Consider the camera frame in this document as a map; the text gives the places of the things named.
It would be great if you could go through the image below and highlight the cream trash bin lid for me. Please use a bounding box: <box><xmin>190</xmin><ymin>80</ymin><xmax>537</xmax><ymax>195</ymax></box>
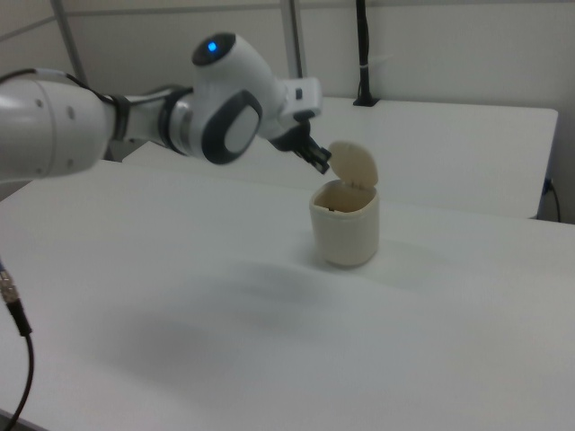
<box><xmin>328</xmin><ymin>140</ymin><xmax>379</xmax><ymax>192</ymax></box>

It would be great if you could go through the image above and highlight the grey metal partition post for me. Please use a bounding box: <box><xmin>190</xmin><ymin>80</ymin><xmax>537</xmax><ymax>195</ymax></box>
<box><xmin>281</xmin><ymin>0</ymin><xmax>305</xmax><ymax>80</ymax></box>
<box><xmin>50</xmin><ymin>0</ymin><xmax>89</xmax><ymax>86</ymax></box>

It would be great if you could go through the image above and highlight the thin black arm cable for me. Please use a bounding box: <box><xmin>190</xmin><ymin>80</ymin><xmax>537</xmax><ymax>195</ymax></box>
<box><xmin>0</xmin><ymin>67</ymin><xmax>119</xmax><ymax>105</ymax></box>

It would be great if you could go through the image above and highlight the black cable at table edge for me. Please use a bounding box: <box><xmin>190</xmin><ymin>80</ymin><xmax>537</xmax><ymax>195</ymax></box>
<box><xmin>544</xmin><ymin>178</ymin><xmax>562</xmax><ymax>223</ymax></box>

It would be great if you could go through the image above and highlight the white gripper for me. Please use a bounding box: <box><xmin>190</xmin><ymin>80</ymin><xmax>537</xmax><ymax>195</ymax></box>
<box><xmin>268</xmin><ymin>76</ymin><xmax>334</xmax><ymax>175</ymax></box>

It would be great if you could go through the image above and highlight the black pole stand with base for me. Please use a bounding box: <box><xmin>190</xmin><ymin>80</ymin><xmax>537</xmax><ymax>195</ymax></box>
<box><xmin>352</xmin><ymin>0</ymin><xmax>381</xmax><ymax>108</ymax></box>

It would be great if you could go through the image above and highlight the black cable with metal connector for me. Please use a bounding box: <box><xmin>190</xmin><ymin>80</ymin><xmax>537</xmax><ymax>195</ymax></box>
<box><xmin>0</xmin><ymin>258</ymin><xmax>36</xmax><ymax>427</ymax></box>

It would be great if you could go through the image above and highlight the cream plastic trash bin body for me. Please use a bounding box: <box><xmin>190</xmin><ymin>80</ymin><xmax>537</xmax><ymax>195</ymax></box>
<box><xmin>308</xmin><ymin>180</ymin><xmax>381</xmax><ymax>269</ymax></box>

